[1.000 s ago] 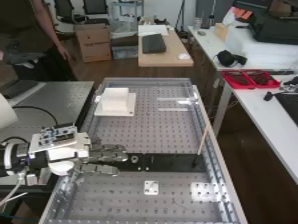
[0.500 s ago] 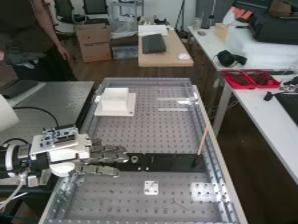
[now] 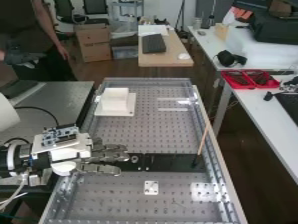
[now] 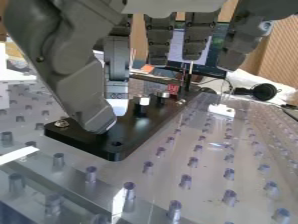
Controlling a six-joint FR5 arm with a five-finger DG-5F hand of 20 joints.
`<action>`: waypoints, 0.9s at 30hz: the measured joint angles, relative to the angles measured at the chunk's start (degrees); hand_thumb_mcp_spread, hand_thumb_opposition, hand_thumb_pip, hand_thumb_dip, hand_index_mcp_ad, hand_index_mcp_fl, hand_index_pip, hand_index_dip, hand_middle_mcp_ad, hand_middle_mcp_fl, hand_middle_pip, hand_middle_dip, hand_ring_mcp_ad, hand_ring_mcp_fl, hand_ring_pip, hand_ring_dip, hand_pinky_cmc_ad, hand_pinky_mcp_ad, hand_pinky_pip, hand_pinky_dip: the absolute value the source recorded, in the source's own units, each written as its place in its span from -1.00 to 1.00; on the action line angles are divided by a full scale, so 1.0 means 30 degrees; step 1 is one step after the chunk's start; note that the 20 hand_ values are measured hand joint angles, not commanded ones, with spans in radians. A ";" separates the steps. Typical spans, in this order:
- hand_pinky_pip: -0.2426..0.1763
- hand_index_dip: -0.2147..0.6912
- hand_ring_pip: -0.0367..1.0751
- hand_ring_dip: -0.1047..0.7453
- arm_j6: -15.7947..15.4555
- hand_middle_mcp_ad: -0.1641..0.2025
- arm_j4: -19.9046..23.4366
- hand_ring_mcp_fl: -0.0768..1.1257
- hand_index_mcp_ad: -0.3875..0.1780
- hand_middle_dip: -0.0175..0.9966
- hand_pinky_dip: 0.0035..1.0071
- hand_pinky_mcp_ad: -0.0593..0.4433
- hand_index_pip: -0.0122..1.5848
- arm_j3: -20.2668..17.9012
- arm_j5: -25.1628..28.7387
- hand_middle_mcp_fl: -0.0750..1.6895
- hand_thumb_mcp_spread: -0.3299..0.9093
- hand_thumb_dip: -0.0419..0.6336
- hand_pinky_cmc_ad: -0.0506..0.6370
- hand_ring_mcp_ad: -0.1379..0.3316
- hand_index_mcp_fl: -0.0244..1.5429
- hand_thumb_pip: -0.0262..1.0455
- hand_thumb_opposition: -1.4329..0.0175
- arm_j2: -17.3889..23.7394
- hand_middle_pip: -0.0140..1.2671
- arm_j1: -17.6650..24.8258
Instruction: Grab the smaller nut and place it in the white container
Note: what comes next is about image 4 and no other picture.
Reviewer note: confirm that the thin stick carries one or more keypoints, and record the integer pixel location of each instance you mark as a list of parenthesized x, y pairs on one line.
[(186, 81)]

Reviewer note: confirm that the computer screen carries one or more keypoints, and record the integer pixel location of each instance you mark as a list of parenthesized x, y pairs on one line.
[(178, 48)]

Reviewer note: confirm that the black headphones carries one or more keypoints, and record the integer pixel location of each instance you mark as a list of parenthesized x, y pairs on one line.
[(264, 91)]

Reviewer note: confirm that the black plate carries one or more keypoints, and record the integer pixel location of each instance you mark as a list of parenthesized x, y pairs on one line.
[(133, 133)]

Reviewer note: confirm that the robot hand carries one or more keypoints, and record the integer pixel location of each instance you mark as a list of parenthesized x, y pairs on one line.
[(66, 50)]

